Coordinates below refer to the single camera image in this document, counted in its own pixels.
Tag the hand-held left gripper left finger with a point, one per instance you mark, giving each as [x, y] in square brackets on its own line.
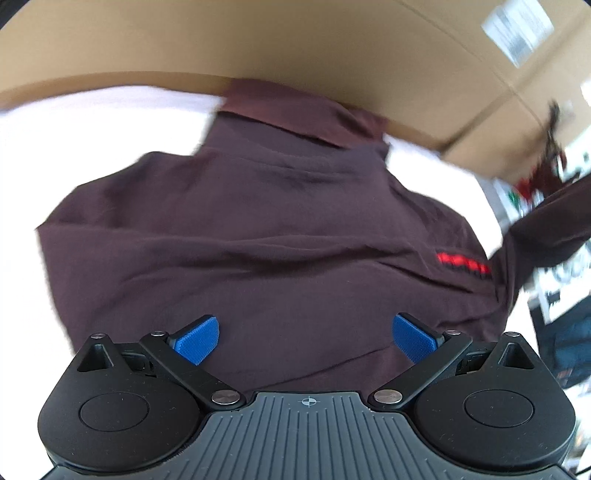
[198, 342]

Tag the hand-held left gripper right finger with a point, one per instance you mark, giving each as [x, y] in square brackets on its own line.
[413, 342]

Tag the dark brown polo shirt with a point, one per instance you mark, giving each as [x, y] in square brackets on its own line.
[258, 240]

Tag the white side table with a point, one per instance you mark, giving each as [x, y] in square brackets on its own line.
[508, 198]

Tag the brown feather duster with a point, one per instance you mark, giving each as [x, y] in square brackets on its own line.
[551, 143]

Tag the cardboard box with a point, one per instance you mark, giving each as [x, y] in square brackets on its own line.
[517, 120]

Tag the large cardboard panel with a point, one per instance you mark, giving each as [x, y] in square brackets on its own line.
[254, 37]

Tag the white shipping label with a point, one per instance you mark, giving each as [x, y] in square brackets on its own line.
[517, 27]

